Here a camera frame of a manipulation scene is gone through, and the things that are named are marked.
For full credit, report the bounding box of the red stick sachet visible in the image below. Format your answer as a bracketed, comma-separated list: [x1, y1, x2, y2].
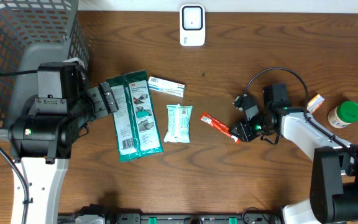
[200, 113, 240, 143]

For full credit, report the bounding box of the large green box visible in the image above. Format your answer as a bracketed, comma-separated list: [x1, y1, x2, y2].
[107, 70, 163, 162]

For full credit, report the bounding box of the white green box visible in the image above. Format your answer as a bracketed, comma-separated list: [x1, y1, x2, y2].
[148, 77, 185, 98]

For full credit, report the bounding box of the orange small box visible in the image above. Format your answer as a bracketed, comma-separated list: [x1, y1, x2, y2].
[307, 94, 324, 114]

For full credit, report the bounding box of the teal snack packet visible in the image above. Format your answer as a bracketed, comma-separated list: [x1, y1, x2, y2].
[164, 104, 193, 143]

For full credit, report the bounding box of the green lid jar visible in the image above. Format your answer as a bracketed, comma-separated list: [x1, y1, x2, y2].
[328, 101, 358, 129]

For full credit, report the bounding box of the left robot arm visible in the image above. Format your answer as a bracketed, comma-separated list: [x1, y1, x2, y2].
[9, 62, 119, 223]

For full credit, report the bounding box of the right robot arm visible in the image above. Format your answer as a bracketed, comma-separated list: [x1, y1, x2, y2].
[229, 84, 358, 223]

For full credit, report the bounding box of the grey plastic mesh basket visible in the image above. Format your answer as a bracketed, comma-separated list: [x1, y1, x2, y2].
[0, 0, 90, 141]

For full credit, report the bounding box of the right black cable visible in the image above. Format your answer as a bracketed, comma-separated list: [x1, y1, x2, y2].
[242, 67, 358, 218]

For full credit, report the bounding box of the black cable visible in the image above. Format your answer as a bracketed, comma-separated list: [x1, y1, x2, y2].
[0, 70, 39, 224]
[242, 67, 358, 218]

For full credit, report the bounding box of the left black cable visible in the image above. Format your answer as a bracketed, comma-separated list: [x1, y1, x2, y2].
[0, 70, 39, 224]

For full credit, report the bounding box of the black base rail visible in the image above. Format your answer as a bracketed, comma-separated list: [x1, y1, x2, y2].
[57, 212, 282, 224]

